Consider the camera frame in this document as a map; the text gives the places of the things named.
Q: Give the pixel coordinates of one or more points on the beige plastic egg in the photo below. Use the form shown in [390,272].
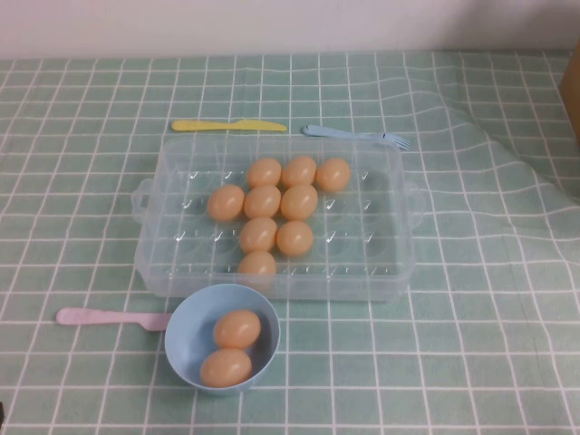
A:
[295,237]
[225,202]
[299,202]
[237,329]
[299,171]
[226,367]
[257,267]
[333,174]
[262,201]
[264,172]
[258,234]

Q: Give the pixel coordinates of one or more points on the clear plastic egg box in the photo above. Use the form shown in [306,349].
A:
[362,217]

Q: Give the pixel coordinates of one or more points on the brown cardboard box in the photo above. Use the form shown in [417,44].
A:
[572,99]

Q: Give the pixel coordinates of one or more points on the pink plastic knife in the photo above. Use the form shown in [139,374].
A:
[104,317]

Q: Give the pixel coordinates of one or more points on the light blue plastic bowl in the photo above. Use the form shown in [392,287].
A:
[181,349]

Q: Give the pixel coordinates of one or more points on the yellow plastic knife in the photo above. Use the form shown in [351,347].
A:
[217,125]

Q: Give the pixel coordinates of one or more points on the light blue plastic fork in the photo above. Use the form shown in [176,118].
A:
[344,134]

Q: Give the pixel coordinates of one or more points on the green checked tablecloth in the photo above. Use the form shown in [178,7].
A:
[453,317]

